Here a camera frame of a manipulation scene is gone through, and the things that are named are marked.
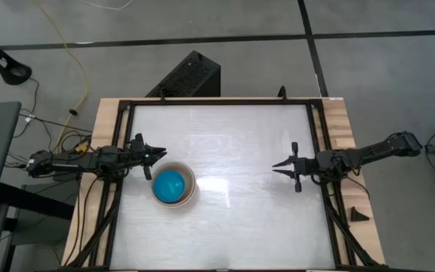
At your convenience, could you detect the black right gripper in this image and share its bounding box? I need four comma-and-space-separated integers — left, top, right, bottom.
271, 141, 319, 194

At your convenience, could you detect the white floor cable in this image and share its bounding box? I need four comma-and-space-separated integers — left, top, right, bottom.
79, 0, 134, 11

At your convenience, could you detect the large pale pink bowl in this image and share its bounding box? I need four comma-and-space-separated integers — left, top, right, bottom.
150, 161, 198, 209

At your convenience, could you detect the black stand with round foot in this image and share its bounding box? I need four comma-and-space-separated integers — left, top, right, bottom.
0, 26, 33, 86

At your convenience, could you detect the yellow floor cable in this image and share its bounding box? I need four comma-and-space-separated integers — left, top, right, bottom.
35, 0, 91, 152

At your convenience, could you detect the black floor cable bundle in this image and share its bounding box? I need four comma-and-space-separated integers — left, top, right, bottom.
5, 77, 94, 169

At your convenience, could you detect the black triangular bracket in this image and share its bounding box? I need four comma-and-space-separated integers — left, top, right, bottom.
350, 206, 371, 223

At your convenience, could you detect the black perforated computer case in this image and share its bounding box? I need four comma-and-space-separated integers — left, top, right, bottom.
145, 50, 222, 99

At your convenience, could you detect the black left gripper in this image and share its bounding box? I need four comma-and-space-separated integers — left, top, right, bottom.
128, 132, 168, 182

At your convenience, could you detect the black metal table frame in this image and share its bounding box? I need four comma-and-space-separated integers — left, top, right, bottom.
65, 97, 387, 272

